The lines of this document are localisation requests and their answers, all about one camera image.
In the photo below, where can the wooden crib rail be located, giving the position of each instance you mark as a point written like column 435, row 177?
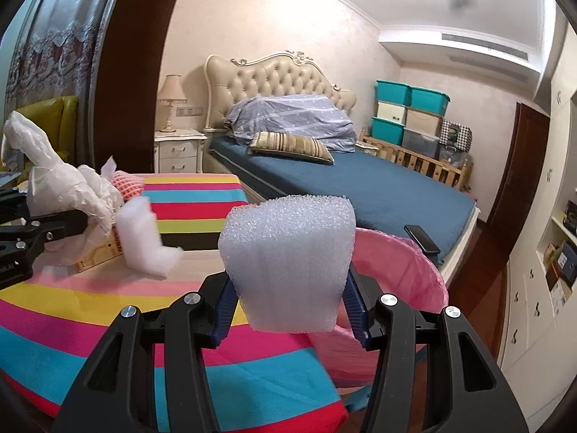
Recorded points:
column 419, row 160

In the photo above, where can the grey clear storage box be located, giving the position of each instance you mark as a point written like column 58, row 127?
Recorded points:
column 420, row 143

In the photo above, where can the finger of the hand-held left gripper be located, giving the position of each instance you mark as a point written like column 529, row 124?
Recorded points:
column 49, row 230
column 11, row 200

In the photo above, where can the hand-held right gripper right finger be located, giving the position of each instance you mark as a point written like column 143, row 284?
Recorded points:
column 356, row 315

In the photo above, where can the beige storage box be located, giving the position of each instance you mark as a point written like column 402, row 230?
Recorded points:
column 424, row 122

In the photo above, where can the pink trash bag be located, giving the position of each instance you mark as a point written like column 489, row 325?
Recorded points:
column 396, row 270

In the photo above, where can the white foam sheet roll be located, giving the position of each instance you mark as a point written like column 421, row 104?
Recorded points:
column 288, row 261

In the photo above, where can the yellow leather armchair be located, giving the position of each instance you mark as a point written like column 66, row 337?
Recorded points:
column 43, row 119

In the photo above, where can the ceiling air vent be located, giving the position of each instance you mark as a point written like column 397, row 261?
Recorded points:
column 484, row 45

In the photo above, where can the white storage box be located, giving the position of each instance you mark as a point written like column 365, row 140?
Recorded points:
column 391, row 112

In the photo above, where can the dark wooden door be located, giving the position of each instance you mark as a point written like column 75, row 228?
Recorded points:
column 518, row 171

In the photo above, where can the dark wooden pillar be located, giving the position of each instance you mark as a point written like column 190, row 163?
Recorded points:
column 135, row 76

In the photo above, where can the white nightstand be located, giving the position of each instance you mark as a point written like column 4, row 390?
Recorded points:
column 180, row 151

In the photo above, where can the bed with tufted headboard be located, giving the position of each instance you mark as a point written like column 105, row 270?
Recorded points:
column 360, row 189

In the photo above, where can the pink foam fruit net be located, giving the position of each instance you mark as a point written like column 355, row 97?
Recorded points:
column 128, row 185

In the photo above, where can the rainbow striped tablecloth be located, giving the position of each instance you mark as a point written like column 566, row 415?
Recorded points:
column 67, row 324

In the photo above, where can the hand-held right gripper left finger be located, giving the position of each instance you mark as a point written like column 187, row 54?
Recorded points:
column 224, row 311

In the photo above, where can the white wrapper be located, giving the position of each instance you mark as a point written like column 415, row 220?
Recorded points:
column 101, row 200

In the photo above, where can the gold striped pillow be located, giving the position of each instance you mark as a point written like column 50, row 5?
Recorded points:
column 293, row 146

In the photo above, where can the lavender patterned duvet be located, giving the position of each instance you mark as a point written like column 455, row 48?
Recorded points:
column 293, row 117

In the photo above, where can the black white checked bag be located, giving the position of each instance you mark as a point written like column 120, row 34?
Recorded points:
column 456, row 134

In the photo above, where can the wall switch panel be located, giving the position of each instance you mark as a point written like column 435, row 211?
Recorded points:
column 189, row 111

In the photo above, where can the white foam piece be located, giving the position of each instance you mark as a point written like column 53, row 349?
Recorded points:
column 144, row 239

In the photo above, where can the white plastic bag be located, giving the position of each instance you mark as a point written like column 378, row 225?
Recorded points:
column 45, row 162

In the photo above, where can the table lamp with shade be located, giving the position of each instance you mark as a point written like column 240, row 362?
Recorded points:
column 171, row 92

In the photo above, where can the teal plastic storage box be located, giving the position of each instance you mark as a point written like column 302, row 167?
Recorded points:
column 430, row 100
column 388, row 131
column 393, row 92

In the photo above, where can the lace patterned curtain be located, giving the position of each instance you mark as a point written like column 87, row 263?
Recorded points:
column 49, row 31

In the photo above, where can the white built-in wardrobe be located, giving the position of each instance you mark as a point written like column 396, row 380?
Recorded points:
column 532, row 324

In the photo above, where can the black phone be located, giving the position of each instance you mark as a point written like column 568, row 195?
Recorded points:
column 421, row 239

